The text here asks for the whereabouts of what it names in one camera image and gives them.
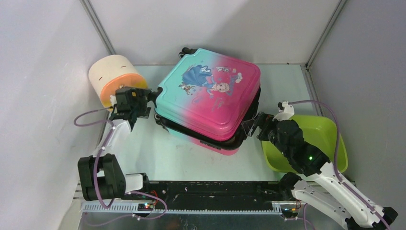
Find cream orange cylindrical container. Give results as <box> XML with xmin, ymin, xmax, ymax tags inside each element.
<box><xmin>88</xmin><ymin>55</ymin><xmax>148</xmax><ymax>108</ymax></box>

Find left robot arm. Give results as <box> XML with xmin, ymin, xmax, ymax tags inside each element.
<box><xmin>78</xmin><ymin>87</ymin><xmax>153</xmax><ymax>203</ymax></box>

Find lime green plastic tray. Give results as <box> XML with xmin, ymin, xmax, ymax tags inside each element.
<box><xmin>261</xmin><ymin>115</ymin><xmax>337</xmax><ymax>173</ymax></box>

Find grey cable duct strip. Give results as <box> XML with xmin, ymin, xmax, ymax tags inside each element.
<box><xmin>81</xmin><ymin>202</ymin><xmax>282</xmax><ymax>215</ymax></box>

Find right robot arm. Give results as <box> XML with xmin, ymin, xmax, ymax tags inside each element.
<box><xmin>242</xmin><ymin>112</ymin><xmax>398</xmax><ymax>230</ymax></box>

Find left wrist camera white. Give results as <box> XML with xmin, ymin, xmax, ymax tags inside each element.
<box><xmin>110</xmin><ymin>95</ymin><xmax>117</xmax><ymax>112</ymax></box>

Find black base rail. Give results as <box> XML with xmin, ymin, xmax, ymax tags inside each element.
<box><xmin>126</xmin><ymin>180</ymin><xmax>305</xmax><ymax>212</ymax></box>

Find pink teal cartoon suitcase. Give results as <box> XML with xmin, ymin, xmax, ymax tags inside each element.
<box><xmin>154</xmin><ymin>47</ymin><xmax>261</xmax><ymax>156</ymax></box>

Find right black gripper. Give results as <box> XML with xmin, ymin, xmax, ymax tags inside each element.
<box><xmin>241</xmin><ymin>111</ymin><xmax>290</xmax><ymax>158</ymax></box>

